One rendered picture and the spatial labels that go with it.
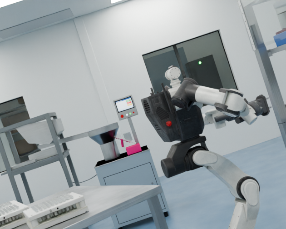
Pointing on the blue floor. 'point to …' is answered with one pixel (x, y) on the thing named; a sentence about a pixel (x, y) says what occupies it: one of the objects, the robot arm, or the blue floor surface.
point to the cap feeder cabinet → (135, 179)
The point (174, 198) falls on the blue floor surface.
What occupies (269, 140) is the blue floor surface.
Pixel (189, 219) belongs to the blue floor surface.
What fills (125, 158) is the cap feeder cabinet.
